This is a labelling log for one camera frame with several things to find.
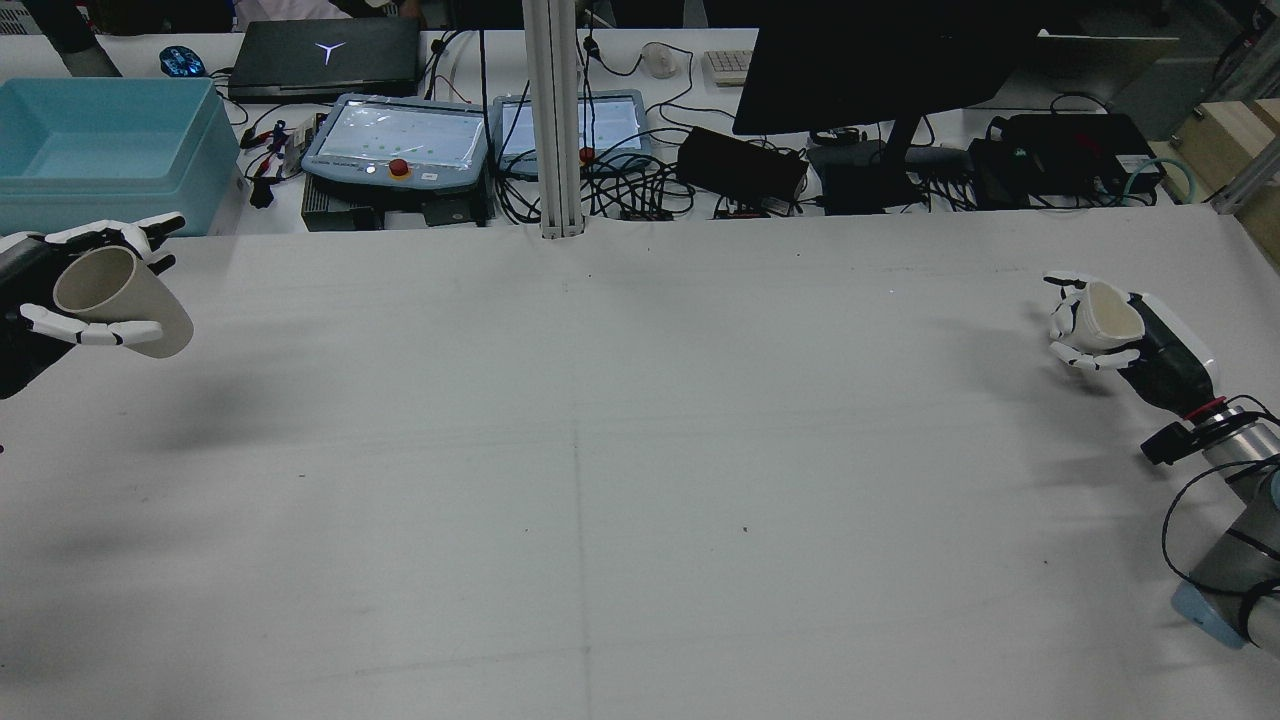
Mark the teach pendant with red button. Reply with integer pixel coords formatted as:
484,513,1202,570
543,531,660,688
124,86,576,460
300,93,491,197

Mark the white keyboard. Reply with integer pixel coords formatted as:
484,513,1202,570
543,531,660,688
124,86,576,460
703,50,757,87

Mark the short cream cup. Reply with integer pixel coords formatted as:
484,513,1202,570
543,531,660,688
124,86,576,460
1075,282,1146,351

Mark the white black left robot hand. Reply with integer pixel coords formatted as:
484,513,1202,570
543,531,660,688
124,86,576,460
0,212,188,401

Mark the tall tan cup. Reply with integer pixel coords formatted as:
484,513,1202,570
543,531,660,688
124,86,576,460
52,246,195,359

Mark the black flat controller box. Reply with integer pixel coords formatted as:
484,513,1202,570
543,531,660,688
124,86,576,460
300,183,496,232

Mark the black laptop with logo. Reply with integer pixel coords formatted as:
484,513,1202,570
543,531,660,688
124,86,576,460
228,18,423,103

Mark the black power brick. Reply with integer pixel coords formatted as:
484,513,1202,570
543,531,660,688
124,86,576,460
677,127,809,207

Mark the black Huawei monitor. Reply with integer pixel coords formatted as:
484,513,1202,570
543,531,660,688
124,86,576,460
732,0,1046,137

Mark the teach pendant behind post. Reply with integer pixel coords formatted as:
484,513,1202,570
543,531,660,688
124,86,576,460
492,90,651,182

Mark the teal cable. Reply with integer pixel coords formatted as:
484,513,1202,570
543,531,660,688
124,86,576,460
1125,155,1201,207

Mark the aluminium profile post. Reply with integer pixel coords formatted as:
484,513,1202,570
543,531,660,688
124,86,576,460
522,0,587,240

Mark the wooden box with aluminium frame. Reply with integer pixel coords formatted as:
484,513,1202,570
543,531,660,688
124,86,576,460
1168,98,1280,266

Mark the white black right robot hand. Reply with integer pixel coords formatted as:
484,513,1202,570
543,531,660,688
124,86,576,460
1043,272,1224,419

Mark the light blue plastic bin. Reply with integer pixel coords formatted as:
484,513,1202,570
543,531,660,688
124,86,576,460
0,77,241,239

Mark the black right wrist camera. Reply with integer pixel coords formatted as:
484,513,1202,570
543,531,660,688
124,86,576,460
1141,420,1216,467

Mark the black box device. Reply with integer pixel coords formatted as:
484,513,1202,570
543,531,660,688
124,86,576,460
968,112,1166,209

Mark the black monitor stand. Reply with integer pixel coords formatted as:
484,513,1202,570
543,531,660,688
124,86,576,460
808,115,933,214

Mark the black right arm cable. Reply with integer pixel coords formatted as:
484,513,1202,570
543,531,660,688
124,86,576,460
1160,395,1280,646

